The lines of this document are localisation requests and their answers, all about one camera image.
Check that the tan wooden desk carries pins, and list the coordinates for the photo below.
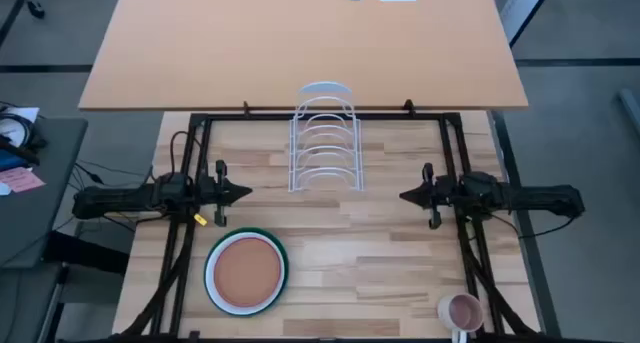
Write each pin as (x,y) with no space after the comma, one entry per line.
(250,43)

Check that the black frame clamp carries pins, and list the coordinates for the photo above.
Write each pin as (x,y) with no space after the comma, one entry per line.
(246,109)
(409,107)

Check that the white metal post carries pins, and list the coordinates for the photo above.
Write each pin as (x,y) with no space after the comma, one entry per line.
(522,8)

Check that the black aluminium table frame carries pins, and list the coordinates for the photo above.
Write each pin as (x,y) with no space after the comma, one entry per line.
(400,117)

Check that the white plate teal underside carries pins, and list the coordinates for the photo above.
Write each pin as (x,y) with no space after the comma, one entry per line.
(287,263)

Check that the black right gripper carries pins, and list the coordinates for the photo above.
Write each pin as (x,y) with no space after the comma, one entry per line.
(445,194)

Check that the black floor stand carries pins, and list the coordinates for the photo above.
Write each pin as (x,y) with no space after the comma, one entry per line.
(85,253)

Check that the yellow tag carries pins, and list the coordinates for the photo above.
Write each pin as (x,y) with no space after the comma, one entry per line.
(200,220)

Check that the black chair caster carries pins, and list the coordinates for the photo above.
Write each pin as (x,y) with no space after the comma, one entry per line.
(36,9)

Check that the white plate green underside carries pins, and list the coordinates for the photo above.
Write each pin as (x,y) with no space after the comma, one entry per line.
(209,283)

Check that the white paper sheet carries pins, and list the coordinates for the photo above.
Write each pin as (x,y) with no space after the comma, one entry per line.
(27,114)

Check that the pink paper note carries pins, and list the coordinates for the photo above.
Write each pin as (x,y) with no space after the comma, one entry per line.
(22,180)

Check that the pink plate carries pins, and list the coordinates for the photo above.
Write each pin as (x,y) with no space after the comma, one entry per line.
(248,237)

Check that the cream mug pink inside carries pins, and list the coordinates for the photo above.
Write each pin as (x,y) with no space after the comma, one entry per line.
(460,313)

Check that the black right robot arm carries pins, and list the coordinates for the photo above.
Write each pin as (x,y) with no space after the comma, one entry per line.
(530,198)

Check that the grey side table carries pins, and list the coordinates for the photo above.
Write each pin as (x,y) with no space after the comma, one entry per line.
(40,223)

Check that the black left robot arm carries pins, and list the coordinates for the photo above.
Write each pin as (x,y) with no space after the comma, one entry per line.
(115,199)

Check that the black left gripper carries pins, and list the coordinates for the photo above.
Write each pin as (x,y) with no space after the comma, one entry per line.
(210,193)

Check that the blue flat item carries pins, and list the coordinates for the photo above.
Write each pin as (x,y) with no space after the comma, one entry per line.
(10,162)

